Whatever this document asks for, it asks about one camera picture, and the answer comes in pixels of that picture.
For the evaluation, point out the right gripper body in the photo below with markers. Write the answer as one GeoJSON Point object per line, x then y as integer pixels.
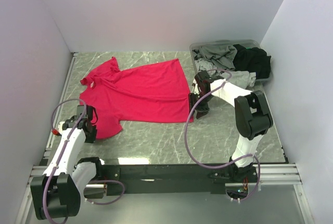
{"type": "Point", "coordinates": [204, 103]}

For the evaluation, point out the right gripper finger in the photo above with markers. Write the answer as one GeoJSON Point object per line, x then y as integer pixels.
{"type": "Point", "coordinates": [201, 111]}
{"type": "Point", "coordinates": [193, 99]}

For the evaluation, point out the red t-shirt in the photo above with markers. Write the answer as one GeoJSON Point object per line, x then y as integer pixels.
{"type": "Point", "coordinates": [156, 93]}

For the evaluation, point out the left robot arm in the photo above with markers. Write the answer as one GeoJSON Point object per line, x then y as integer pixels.
{"type": "Point", "coordinates": [58, 192]}

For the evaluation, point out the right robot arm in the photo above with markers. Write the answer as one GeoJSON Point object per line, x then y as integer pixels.
{"type": "Point", "coordinates": [252, 117]}

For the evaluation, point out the light grey t-shirt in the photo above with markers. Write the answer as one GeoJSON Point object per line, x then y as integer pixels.
{"type": "Point", "coordinates": [243, 79]}

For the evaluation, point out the black t-shirt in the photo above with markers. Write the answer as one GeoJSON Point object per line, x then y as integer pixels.
{"type": "Point", "coordinates": [253, 60]}

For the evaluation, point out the grey plastic bin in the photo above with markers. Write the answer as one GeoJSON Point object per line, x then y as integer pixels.
{"type": "Point", "coordinates": [247, 43]}

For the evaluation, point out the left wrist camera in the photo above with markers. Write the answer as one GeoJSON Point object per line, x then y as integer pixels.
{"type": "Point", "coordinates": [57, 131]}

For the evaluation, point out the aluminium rail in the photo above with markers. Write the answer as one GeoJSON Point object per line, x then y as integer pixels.
{"type": "Point", "coordinates": [270, 175]}

